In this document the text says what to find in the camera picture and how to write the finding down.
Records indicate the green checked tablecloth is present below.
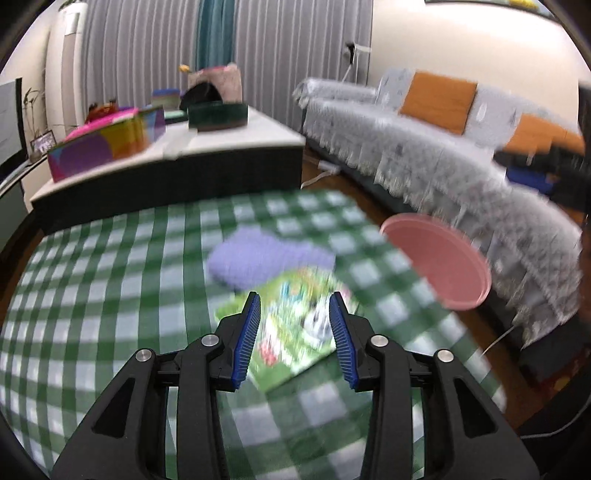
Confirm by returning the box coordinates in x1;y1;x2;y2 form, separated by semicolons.
0;188;509;480

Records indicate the thin bamboo plant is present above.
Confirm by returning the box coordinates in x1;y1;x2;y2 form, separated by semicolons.
23;88;47;139

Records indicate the purple fuzzy cloth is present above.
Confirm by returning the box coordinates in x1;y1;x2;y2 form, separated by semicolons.
205;226;338;294

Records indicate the orange cushion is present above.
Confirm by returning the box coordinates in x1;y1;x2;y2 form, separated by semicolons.
399;71;478;136

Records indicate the colourful rectangular box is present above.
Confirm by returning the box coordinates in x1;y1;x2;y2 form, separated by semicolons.
47;106;167;183

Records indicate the grey quilted sofa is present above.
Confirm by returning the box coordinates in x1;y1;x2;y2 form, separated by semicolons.
292;68;591;384

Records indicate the stack of pastel bowls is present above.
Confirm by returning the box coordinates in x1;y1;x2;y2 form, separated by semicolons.
151;88;181;108

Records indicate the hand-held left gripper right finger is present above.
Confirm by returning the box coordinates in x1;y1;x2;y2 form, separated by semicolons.
329;291;541;480

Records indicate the black television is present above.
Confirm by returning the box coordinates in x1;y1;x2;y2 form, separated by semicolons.
0;78;25;181

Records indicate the white power cable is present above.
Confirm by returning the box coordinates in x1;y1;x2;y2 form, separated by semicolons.
300;168;340;190

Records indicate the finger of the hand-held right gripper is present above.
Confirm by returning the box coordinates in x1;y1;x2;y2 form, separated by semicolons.
492;148;561;195

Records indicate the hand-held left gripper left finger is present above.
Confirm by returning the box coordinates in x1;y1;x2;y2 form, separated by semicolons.
52;291;263;480

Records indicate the grey curtain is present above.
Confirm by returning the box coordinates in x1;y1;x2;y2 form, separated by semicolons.
81;0;204;116
231;0;374;130

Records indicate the small photo frame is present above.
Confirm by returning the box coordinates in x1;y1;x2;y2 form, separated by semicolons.
30;131;56;155

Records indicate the teal curtain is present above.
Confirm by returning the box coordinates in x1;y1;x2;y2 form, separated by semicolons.
198;0;237;70

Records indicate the dark green round tin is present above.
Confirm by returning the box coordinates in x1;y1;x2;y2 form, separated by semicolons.
187;100;249;132

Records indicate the white standing air conditioner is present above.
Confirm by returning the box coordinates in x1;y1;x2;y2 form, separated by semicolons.
44;2;88;139

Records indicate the pink plastic basin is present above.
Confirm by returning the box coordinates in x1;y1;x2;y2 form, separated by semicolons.
379;212;492;311

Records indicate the green picture book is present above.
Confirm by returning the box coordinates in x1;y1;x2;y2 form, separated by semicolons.
215;270;365;393

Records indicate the white low table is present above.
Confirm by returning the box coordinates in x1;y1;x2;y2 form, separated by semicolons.
30;105;306;236

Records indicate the black curved object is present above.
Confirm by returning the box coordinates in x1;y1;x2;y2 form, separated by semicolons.
179;83;222;112

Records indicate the red toy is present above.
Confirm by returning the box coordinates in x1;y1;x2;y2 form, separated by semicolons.
85;102;121;123

